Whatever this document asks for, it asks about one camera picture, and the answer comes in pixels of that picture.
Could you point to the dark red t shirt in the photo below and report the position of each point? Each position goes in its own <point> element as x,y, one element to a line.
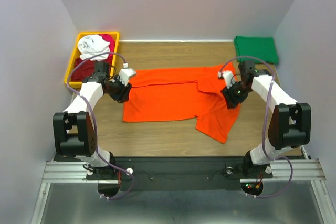
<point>86,69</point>

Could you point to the yellow plastic bin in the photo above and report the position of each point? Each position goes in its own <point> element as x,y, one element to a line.
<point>75,53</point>

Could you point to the green folded t shirt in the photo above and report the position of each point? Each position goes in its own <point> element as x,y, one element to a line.
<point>259,47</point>

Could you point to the pink t shirt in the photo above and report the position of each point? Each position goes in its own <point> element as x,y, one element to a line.
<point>108,38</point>

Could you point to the aluminium frame rail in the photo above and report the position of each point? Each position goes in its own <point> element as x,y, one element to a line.
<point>296,193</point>

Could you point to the orange t shirt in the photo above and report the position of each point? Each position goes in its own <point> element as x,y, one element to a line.
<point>175,94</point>

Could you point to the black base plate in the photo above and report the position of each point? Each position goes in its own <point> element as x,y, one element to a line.
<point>188,173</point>

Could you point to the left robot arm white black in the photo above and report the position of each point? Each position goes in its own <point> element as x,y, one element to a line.
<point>75,129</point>

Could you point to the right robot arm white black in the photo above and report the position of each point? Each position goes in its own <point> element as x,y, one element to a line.
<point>290,124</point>

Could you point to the white t shirt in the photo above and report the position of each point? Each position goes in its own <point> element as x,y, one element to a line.
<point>91,45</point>

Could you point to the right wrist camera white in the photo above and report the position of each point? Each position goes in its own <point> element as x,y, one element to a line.
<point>228,77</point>

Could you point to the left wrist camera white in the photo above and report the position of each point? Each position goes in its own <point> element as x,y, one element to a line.
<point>125,75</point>

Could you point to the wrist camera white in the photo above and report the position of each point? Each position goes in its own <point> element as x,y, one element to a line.
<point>228,77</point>
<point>125,75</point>

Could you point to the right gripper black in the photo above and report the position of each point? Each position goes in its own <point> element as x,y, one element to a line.
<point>230,103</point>

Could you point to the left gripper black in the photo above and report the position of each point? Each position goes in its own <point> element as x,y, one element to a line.
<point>123,95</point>

